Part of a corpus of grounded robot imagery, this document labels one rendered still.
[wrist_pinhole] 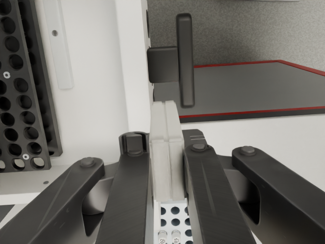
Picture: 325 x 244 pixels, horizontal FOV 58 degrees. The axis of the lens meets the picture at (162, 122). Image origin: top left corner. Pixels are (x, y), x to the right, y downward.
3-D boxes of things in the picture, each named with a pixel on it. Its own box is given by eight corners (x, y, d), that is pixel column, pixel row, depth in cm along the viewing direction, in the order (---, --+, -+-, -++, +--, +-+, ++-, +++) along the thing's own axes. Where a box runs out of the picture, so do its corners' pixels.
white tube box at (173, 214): (235, 186, 43) (242, 201, 40) (233, 234, 46) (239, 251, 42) (151, 190, 43) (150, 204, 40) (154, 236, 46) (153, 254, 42)
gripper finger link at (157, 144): (170, 202, 13) (154, 203, 13) (166, 143, 20) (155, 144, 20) (166, 140, 12) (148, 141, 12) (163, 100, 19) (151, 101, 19)
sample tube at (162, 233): (166, 216, 44) (167, 237, 40) (166, 223, 45) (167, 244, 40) (158, 216, 44) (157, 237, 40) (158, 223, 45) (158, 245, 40)
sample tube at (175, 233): (178, 216, 44) (180, 236, 40) (179, 222, 45) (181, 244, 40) (170, 216, 44) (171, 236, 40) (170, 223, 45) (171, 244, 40)
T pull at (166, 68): (190, 12, 23) (192, 12, 22) (193, 105, 25) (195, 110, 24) (144, 16, 23) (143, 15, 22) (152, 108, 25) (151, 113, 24)
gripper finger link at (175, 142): (166, 140, 12) (184, 139, 12) (163, 100, 19) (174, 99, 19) (170, 202, 13) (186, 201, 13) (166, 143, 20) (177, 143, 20)
